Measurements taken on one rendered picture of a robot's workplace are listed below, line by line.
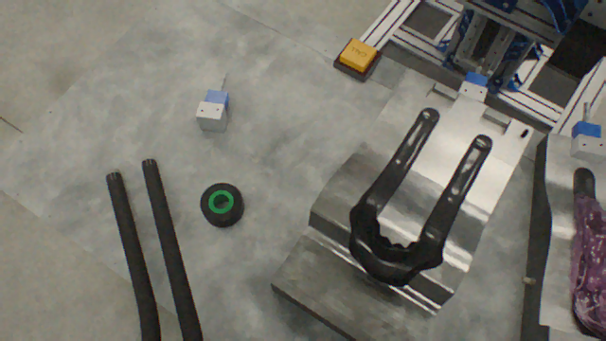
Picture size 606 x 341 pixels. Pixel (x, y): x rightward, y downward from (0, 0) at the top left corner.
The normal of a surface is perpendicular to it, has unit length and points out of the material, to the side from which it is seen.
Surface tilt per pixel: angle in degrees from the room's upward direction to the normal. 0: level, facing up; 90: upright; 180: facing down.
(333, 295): 0
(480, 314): 0
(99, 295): 1
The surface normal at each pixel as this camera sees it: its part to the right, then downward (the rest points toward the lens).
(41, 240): -0.01, -0.44
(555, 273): -0.08, -0.18
